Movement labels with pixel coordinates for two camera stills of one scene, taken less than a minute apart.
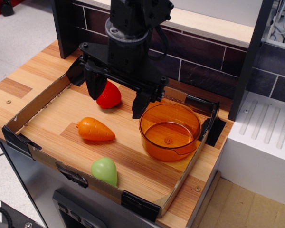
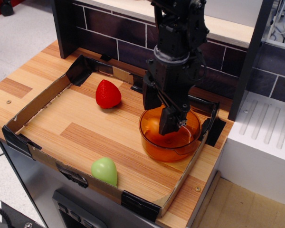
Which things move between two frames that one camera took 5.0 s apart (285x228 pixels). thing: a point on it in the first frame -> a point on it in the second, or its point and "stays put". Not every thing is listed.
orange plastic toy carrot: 91,129 -> 147,122
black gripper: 128,62 -> 174,81
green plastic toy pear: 104,169 stays put
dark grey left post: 64,14 stays put
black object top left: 6,8 stays put
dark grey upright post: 245,77 stays put
